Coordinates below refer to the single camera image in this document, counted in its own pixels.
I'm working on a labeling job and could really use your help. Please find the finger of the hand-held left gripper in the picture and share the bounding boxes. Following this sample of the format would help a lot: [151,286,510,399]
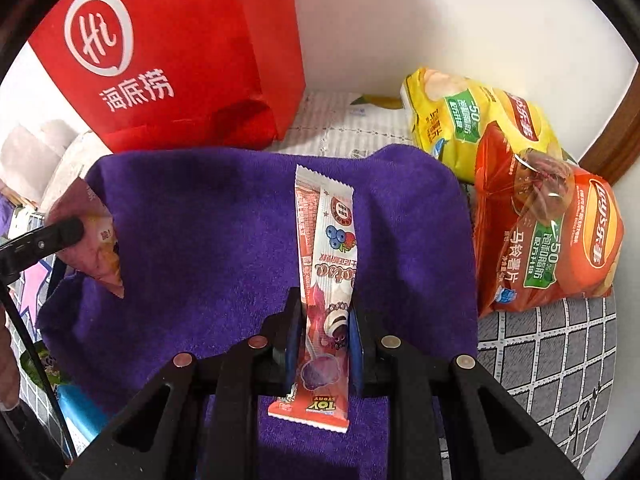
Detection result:
[0,216,85,277]

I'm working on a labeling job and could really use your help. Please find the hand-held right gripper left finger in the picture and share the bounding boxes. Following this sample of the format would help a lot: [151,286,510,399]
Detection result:
[62,287,306,480]

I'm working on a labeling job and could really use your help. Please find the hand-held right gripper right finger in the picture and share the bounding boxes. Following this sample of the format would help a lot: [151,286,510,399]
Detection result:
[347,300,586,480]

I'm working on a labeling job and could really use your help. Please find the purple orange snack packet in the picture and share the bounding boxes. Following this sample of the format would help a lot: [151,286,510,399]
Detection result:
[42,177,125,299]

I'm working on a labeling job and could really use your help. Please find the long white red snack stick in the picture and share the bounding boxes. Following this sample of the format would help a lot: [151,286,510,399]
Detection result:
[267,164,357,433]

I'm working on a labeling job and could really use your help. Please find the white pillow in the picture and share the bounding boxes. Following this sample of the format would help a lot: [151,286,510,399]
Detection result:
[0,120,108,211]

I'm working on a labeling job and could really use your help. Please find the small green packet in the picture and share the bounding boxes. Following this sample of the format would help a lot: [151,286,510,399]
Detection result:
[20,342,61,386]

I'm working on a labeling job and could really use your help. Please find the purple towel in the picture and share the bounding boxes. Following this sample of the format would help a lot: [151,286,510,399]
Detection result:
[36,144,480,480]

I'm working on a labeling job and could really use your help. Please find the blue tissue pack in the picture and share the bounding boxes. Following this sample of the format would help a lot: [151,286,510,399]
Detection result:
[55,384,112,456]

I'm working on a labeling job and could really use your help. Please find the grey checked bedsheet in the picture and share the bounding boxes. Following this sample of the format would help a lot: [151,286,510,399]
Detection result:
[0,255,618,476]

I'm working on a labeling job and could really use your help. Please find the orange chips bag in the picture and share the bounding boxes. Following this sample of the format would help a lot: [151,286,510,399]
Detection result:
[472,121,625,318]

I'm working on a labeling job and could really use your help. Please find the white patterned cloth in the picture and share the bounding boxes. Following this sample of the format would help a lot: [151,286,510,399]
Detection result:
[270,89,418,161]

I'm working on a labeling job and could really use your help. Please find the yellow chips bag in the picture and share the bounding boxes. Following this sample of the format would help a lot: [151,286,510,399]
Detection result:
[400,66,578,183]

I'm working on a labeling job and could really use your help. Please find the red paper bag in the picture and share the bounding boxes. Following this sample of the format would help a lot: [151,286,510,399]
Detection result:
[27,0,307,155]

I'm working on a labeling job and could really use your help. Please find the thin black cable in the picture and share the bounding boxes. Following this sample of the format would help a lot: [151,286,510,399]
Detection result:
[0,282,78,463]

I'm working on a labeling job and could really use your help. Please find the brown wooden door frame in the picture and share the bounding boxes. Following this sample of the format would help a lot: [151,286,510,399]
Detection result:
[579,62,640,186]

